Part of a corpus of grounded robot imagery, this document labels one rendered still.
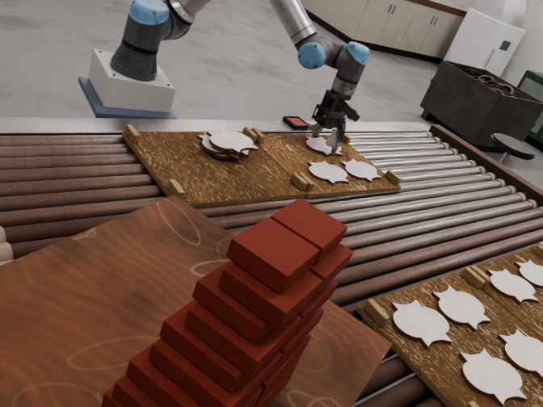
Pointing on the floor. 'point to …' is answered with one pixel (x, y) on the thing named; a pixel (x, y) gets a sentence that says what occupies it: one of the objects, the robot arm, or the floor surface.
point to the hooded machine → (489, 35)
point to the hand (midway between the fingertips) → (324, 145)
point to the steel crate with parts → (479, 105)
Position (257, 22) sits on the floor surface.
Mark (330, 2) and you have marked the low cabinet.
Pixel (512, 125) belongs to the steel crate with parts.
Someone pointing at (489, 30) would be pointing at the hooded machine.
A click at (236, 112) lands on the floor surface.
